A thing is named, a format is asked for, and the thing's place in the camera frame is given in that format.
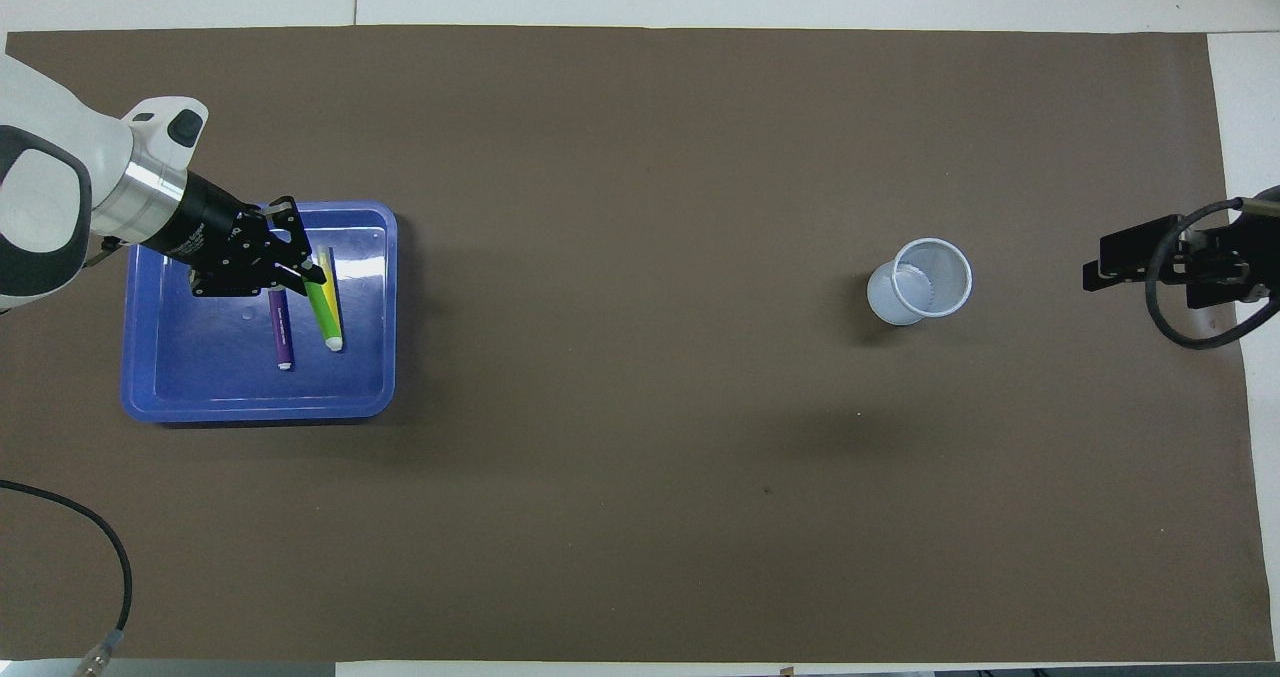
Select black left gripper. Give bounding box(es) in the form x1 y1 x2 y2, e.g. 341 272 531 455
148 171 329 299

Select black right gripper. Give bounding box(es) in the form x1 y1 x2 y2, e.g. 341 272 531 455
1082 215 1280 309

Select green marker pen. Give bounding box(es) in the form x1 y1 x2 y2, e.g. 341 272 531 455
304 255 339 350

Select yellow marker pen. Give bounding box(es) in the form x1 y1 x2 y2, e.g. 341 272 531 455
318 246 344 352

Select purple marker pen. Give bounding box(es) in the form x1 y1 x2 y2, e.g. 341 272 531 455
268 290 295 372

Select blue plastic tray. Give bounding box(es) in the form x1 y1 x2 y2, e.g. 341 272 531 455
121 200 399 425

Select translucent plastic cup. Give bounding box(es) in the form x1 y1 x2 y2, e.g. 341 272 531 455
866 238 974 327

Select brown table mat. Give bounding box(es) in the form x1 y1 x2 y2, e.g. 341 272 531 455
0 25 1276 664

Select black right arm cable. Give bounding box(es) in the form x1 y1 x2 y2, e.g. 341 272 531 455
1144 199 1280 350

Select black cable with connector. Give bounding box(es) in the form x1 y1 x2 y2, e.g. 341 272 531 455
0 479 135 677

